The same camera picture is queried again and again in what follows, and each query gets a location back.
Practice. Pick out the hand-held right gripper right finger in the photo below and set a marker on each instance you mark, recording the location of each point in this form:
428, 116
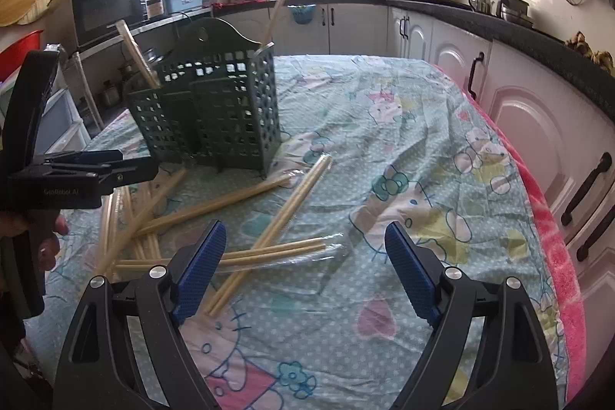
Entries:
413, 275

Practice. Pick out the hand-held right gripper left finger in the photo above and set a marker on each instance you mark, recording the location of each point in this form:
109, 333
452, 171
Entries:
202, 266

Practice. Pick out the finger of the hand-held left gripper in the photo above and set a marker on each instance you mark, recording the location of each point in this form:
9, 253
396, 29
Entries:
129, 172
96, 157

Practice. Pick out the wooden chopstick pair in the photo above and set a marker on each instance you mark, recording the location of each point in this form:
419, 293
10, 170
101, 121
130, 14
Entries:
134, 54
109, 222
271, 232
153, 206
277, 13
216, 206
298, 245
127, 208

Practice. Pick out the green plastic utensil holder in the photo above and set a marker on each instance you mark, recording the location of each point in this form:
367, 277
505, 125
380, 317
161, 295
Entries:
230, 117

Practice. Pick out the person's left hand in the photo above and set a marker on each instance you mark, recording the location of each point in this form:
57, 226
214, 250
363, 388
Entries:
56, 226

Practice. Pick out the plastic drawer unit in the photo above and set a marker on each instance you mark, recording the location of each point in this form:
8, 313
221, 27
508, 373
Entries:
62, 117

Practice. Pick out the white shelf rack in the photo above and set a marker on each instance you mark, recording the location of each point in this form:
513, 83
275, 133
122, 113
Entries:
89, 93

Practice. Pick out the red plastic basin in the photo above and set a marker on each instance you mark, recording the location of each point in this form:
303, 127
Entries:
19, 52

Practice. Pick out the large steel stockpot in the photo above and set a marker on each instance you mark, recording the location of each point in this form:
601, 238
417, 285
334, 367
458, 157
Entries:
156, 56

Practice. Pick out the black microwave oven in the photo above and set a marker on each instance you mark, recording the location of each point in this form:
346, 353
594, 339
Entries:
105, 9

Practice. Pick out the cartoon printed tablecloth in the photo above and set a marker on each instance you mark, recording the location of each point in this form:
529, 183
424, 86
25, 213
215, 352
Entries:
384, 126

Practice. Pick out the white base cabinets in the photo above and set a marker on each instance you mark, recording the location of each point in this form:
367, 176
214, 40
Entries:
528, 126

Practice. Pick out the blue hanging basket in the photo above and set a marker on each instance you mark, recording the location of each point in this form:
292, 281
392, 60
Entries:
301, 15

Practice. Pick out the steel kettle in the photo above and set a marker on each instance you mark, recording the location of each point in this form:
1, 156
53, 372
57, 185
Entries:
482, 2

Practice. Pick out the steel pot with lid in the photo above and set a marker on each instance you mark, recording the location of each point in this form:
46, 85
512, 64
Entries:
515, 9

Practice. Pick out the ginger root pile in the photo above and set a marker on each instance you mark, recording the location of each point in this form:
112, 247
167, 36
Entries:
591, 49

